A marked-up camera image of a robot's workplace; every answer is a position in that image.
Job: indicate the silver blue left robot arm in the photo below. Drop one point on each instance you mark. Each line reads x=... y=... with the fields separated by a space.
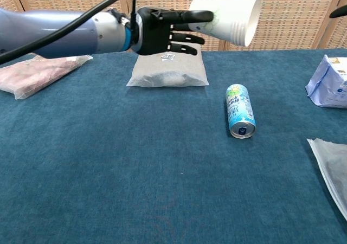
x=54 y=32

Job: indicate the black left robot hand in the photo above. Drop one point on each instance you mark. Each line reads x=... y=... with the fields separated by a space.
x=154 y=32

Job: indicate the clear bag with pink contents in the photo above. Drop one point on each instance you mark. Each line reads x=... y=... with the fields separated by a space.
x=32 y=76

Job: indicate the white leaf-print paper cup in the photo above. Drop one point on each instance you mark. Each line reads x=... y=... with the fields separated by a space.
x=222 y=16

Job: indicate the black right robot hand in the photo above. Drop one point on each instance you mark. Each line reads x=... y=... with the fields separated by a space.
x=340 y=11

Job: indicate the frosted zip bag dark contents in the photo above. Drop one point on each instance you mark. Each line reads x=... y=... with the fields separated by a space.
x=334 y=168

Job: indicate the frosted bag with grey contents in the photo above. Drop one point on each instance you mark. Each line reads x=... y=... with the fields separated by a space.
x=168 y=70

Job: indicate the white and blue paper package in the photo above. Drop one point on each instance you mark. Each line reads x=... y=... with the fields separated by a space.
x=329 y=86

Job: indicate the light blue drink can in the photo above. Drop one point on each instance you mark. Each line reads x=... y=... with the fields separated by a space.
x=240 y=108

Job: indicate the teal fabric tablecloth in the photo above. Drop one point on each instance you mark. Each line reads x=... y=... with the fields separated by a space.
x=162 y=173

